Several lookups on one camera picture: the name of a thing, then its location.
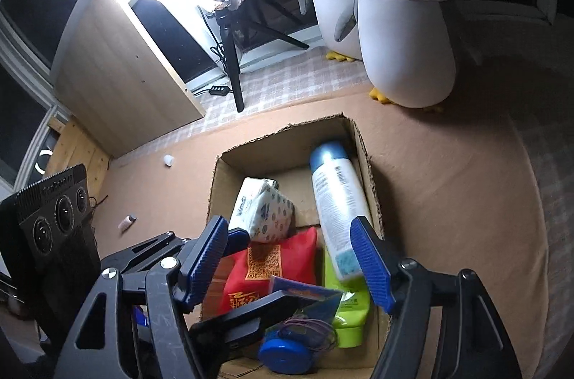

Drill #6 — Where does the brown cardboard box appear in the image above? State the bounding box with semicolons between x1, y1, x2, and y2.
206;114;388;378

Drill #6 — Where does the black tripod stand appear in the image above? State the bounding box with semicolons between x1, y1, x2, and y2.
201;0;309;113

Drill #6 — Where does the white dotted tissue pack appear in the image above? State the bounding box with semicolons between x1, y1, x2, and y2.
229;177;295;243

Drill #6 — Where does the blue card packet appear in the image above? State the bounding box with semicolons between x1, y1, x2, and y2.
269;276;343;351

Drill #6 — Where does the small white penguin plush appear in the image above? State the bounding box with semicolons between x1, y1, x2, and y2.
334;0;457;110

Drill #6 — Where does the small white cap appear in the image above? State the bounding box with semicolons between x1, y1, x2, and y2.
164;154;174;167

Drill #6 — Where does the large white blue-capped bottle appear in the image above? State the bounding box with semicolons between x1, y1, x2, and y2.
309;141;372;282

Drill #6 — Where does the light wooden cabinet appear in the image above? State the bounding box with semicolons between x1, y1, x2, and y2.
51;0;205;157

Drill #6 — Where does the green tube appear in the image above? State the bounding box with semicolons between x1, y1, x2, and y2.
323;253;371;349

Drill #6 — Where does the small pink grey-capped bottle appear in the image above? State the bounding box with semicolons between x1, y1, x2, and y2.
118;215;137;233

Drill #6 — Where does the red fabric pouch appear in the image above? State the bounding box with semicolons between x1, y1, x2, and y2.
218;227;317;315

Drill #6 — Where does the wooden slat headboard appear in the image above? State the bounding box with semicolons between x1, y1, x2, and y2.
46;117;110;200

